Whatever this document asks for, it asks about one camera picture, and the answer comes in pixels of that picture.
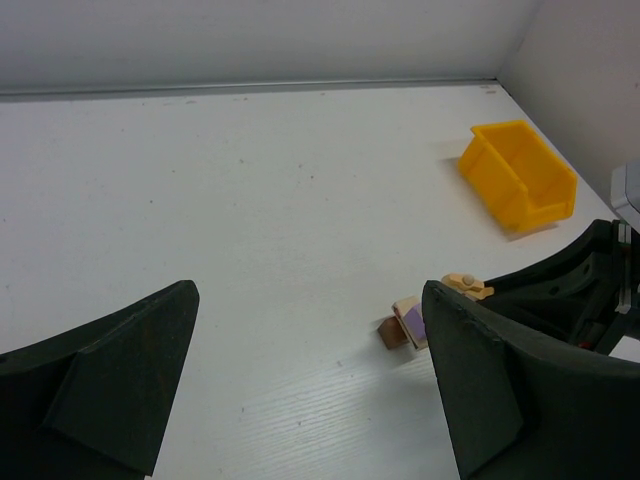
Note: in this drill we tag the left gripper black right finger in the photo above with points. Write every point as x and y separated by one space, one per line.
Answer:
520 404

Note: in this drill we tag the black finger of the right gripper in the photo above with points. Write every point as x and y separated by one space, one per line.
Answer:
550 280

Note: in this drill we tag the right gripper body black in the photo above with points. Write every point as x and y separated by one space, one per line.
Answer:
603 334

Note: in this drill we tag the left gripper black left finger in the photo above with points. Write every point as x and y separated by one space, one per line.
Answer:
96 400

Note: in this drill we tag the patterned small wood block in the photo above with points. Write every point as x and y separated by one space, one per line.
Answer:
468 285

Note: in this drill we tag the yellow plastic bin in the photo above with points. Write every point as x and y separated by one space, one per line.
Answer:
519 179

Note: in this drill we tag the purple cube block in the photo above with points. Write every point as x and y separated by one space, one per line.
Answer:
414 324

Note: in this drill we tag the dark brown wood block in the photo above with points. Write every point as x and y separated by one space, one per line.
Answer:
392 333

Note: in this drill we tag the light wood rectangular block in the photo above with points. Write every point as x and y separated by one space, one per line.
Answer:
400 307

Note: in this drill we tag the aluminium frame rail back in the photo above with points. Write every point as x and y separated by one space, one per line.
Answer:
46 94

